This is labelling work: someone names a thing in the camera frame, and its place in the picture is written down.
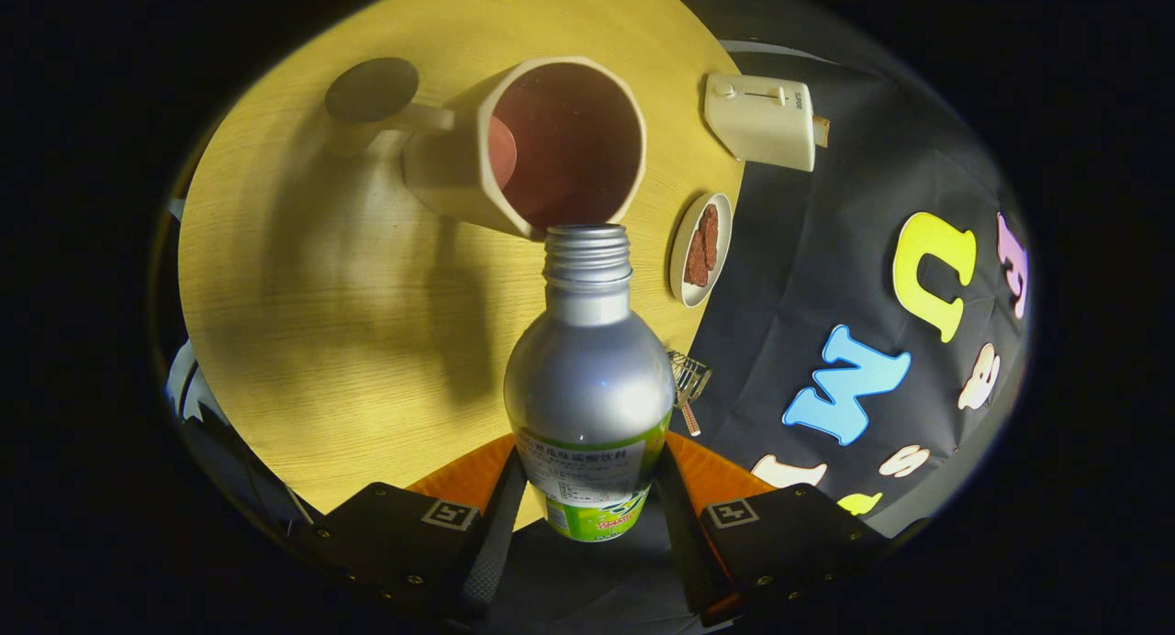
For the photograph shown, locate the white toaster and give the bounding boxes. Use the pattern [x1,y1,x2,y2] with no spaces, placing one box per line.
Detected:
[703,72,818,173]

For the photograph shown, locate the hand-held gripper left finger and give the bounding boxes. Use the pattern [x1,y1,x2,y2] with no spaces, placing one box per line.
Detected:
[303,433,531,619]

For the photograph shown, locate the brown meat slices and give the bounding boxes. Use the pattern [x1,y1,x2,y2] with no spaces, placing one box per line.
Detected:
[684,204,720,288]

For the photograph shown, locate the wooden table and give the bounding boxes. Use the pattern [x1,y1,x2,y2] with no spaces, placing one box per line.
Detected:
[177,0,746,530]

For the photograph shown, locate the beige cup with wooden handle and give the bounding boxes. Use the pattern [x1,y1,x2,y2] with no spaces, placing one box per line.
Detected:
[326,55,648,241]

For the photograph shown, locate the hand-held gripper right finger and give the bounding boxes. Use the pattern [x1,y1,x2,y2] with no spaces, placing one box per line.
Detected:
[654,431,891,629]

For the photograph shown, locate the silver juice bottle green label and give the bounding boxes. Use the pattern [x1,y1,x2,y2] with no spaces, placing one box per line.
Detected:
[503,223,677,543]

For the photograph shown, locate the small white plate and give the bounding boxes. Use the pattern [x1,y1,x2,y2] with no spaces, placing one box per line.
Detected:
[668,192,733,308]

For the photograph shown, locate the metal wire basket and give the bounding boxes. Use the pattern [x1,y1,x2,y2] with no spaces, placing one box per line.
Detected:
[667,349,713,407]

